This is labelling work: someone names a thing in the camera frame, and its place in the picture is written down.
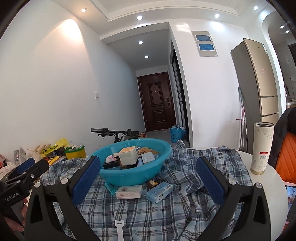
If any teal cosmetic tube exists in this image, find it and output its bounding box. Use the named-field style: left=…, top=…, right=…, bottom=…
left=104, top=182, right=119, bottom=196

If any plush bunny hair tie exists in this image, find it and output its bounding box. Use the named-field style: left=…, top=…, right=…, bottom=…
left=105, top=153, right=118, bottom=164

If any wall electrical panel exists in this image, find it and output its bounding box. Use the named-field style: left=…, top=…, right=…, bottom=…
left=191, top=31, right=218, bottom=57

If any grey lighter case box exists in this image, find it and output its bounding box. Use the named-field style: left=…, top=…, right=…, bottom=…
left=141, top=152, right=156, bottom=165

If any small doll figurine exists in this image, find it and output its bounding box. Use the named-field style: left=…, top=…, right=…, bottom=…
left=147, top=180, right=159, bottom=188

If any gold refrigerator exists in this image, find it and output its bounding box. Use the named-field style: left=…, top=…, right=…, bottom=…
left=231, top=38, right=279, bottom=154

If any orange black chair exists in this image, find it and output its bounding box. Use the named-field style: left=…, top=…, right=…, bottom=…
left=268, top=108, right=296, bottom=184

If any yellow plastic bag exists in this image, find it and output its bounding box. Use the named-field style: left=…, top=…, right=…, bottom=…
left=41, top=138, right=69, bottom=157

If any blue shopping bag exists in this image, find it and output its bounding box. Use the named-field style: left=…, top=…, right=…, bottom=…
left=170, top=125, right=186, bottom=143

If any white patterned cylinder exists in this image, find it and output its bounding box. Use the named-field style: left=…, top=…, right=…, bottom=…
left=250, top=122, right=274, bottom=175

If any blue plaid cloth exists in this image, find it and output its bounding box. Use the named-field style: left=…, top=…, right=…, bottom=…
left=39, top=139, right=254, bottom=241

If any white square carton box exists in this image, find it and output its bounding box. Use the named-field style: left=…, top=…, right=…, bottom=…
left=119, top=146, right=138, bottom=166

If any white tissue pack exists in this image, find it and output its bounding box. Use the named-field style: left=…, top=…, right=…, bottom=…
left=115, top=185, right=142, bottom=199

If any blue plastic basin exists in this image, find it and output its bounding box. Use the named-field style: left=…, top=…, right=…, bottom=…
left=89, top=138, right=173, bottom=187

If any clear plastic zip bag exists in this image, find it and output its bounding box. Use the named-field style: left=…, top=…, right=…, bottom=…
left=14, top=148, right=43, bottom=166

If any yellow green-lidded container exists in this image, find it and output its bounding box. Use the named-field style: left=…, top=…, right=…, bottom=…
left=64, top=145, right=86, bottom=160

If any black open tray box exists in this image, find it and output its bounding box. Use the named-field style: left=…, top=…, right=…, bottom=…
left=103, top=155, right=120, bottom=169

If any dark brown entrance door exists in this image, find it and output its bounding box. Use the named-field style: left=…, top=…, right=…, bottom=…
left=137, top=72, right=176, bottom=132

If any person left hand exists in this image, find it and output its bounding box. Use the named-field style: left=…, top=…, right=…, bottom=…
left=4, top=198, right=28, bottom=232

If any beige plush toy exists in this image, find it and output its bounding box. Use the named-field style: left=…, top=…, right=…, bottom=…
left=35, top=144, right=51, bottom=154

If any light blue wipes pack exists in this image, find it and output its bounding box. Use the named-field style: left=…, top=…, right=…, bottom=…
left=146, top=182, right=174, bottom=203

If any white velcro strap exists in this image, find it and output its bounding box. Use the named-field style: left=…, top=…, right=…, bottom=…
left=114, top=219, right=125, bottom=241

